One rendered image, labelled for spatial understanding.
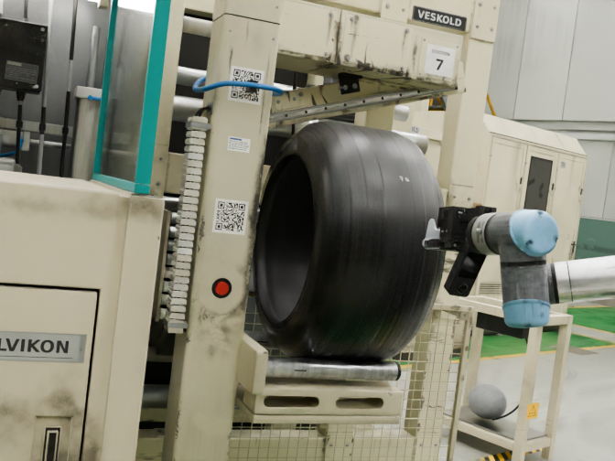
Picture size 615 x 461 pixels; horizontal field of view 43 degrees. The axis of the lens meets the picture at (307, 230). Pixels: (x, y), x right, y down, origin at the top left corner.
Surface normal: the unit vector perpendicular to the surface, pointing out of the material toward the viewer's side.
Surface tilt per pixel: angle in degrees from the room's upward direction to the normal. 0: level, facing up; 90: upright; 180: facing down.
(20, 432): 90
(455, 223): 83
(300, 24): 90
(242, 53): 90
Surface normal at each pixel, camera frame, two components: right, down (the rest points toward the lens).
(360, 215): 0.11, -0.22
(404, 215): 0.37, -0.23
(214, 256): 0.36, 0.09
